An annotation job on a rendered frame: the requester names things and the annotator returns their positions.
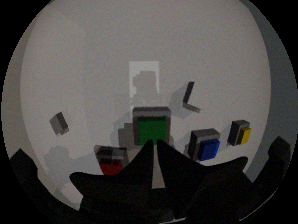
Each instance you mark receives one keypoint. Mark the red button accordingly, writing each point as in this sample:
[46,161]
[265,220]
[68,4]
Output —
[112,160]

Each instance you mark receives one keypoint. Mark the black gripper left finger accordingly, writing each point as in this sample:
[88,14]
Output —
[132,185]

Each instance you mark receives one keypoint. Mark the yellow button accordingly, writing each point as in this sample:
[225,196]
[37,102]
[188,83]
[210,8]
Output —
[239,132]

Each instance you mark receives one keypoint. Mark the blue button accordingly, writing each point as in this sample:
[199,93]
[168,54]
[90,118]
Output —
[204,144]

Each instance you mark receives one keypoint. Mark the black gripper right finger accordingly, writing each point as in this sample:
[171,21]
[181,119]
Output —
[185,179]

